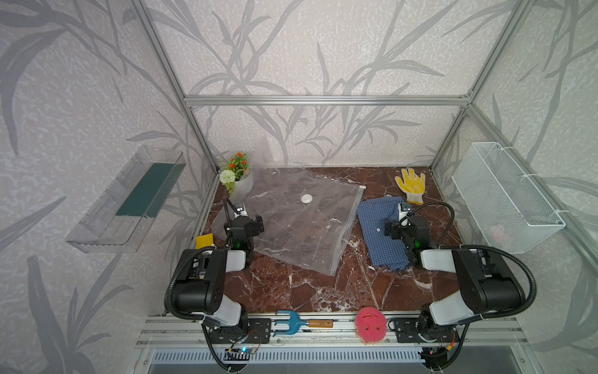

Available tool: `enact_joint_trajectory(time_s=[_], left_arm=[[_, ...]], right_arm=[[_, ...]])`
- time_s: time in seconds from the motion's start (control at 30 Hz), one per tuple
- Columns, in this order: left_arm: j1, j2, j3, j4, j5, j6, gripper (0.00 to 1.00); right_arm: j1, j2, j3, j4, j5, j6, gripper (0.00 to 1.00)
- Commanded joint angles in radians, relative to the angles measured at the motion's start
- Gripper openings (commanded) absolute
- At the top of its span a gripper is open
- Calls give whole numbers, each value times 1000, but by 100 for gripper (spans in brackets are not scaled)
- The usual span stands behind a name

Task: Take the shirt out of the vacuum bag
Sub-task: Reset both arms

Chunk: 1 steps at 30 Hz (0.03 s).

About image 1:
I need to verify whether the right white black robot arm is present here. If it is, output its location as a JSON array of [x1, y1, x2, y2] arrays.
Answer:
[[385, 202, 538, 335]]

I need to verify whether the yellow toy shovel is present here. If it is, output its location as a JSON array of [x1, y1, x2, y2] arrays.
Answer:
[[196, 233, 214, 249]]

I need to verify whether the small green circuit board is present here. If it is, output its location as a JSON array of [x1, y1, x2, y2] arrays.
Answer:
[[226, 346, 259, 361]]

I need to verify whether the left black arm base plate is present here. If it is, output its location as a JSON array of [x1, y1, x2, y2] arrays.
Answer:
[[208, 318, 272, 344]]

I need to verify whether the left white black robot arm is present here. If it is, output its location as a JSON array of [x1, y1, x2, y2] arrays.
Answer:
[[164, 199, 264, 336]]

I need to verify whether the blue checked shirt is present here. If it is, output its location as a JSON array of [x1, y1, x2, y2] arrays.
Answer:
[[357, 196, 410, 271]]

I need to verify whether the potted artificial flower plant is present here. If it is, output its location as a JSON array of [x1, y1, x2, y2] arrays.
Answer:
[[219, 152, 250, 193]]

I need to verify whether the blue garden fork wooden handle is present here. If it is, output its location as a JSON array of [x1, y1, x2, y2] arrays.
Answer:
[[273, 310, 334, 336]]

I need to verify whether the yellow work glove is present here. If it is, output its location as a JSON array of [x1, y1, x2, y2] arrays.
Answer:
[[395, 168, 426, 205]]

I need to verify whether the white wire mesh basket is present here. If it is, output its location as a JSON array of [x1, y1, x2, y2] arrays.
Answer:
[[453, 142, 566, 254]]

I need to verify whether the clear acrylic wall shelf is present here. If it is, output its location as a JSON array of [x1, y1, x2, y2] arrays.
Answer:
[[65, 146, 186, 254]]

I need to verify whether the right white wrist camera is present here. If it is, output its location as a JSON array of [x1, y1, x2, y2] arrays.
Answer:
[[398, 202, 412, 226]]

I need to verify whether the pink object in basket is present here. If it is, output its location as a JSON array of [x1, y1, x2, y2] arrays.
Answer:
[[489, 224, 512, 249]]

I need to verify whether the clear plastic vacuum bag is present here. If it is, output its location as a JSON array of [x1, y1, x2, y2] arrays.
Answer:
[[230, 168, 365, 276]]

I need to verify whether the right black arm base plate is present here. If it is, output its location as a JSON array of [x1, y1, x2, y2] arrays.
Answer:
[[387, 316, 460, 344]]

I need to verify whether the pink round scrub brush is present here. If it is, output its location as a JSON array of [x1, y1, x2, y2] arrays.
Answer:
[[354, 307, 387, 344]]

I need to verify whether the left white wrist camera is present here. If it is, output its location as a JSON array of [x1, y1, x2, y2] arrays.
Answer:
[[233, 203, 248, 218]]

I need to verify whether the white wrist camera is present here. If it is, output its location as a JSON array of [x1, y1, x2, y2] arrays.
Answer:
[[398, 202, 412, 226], [233, 203, 248, 218]]

